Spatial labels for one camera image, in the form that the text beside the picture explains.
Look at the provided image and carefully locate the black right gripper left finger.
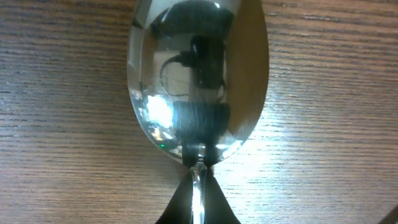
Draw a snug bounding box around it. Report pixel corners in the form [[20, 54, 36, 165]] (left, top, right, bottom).
[[155, 172, 193, 224]]

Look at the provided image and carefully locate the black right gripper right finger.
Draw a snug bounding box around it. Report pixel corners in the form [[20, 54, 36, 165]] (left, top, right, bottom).
[[205, 169, 241, 224]]

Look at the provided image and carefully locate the large silver spoon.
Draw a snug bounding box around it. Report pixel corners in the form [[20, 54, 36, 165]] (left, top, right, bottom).
[[127, 0, 269, 223]]

